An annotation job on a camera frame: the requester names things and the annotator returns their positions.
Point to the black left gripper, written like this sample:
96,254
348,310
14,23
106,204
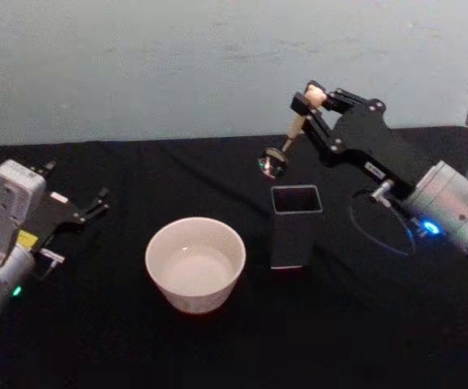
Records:
61,216

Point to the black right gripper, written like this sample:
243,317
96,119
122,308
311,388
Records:
363,138

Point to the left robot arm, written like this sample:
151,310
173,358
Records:
10,194

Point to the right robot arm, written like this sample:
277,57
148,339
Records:
444,194

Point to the black square tube holder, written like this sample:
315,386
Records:
292,243

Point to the white ceramic bowl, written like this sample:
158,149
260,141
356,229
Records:
195,267

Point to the black table cloth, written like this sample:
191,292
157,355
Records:
116,356

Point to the plain pale wall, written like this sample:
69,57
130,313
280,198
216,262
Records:
136,61

